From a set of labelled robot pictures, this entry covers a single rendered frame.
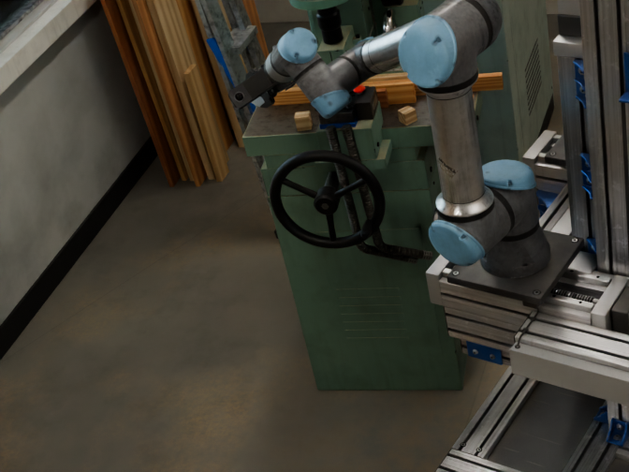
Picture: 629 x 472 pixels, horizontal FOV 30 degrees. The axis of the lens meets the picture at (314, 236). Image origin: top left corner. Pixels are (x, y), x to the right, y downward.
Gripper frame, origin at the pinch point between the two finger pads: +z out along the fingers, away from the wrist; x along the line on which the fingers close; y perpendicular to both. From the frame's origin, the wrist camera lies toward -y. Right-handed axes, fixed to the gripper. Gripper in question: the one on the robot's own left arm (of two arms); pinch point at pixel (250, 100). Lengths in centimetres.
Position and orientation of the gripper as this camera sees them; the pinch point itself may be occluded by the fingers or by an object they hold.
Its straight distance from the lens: 275.6
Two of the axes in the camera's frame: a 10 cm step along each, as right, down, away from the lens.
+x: -5.6, -8.3, 0.0
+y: 7.8, -5.2, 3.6
